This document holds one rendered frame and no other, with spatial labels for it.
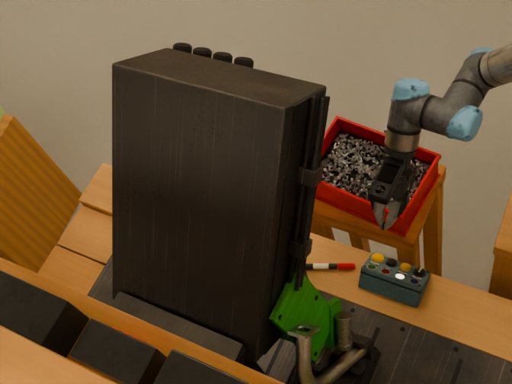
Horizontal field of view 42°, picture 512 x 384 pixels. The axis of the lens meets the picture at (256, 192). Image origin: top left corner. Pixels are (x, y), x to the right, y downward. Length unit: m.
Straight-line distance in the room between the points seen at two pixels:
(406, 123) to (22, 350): 1.06
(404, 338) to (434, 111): 0.53
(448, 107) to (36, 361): 1.06
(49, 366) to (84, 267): 1.35
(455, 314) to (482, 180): 1.28
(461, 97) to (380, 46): 1.85
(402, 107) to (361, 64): 1.77
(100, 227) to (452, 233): 1.40
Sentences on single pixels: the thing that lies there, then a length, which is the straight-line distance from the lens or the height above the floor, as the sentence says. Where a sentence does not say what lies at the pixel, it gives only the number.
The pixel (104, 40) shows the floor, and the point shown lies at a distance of 3.82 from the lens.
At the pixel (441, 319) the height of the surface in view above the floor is 0.90.
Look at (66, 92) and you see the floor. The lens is 3.67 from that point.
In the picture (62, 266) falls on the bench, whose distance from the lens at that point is 1.98.
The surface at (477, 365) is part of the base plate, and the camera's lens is 1.61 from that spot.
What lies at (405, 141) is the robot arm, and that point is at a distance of 1.51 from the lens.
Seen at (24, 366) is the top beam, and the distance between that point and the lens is 0.62.
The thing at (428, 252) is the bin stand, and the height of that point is 0.32.
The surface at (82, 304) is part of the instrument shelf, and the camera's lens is 1.10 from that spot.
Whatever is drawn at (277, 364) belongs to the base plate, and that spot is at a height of 0.90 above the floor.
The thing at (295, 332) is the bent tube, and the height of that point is 1.22.
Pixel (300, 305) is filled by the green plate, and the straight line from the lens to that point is 1.34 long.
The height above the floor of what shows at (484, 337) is 0.90.
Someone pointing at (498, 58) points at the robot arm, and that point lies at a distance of 1.46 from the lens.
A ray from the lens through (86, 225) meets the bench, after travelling 2.01.
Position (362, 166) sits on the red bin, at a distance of 1.86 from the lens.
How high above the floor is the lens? 2.45
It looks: 57 degrees down
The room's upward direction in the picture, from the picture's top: 24 degrees counter-clockwise
